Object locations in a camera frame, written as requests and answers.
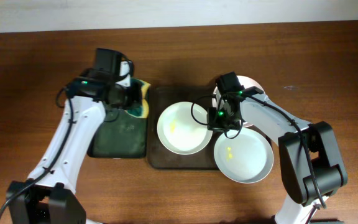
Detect green and yellow sponge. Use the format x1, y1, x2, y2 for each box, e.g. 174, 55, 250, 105
126, 78, 151, 119

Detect pink plate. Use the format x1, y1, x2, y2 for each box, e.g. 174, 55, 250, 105
213, 75, 265, 128

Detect white plate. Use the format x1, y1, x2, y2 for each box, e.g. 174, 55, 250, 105
157, 101, 213, 155

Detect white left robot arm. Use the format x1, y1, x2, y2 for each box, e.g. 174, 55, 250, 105
2, 78, 150, 224

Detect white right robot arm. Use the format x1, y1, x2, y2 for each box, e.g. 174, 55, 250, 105
208, 88, 348, 223

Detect black water tray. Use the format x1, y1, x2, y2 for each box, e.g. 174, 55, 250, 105
87, 103, 147, 158

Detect light blue plate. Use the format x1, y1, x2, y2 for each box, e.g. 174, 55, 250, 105
214, 128, 274, 184

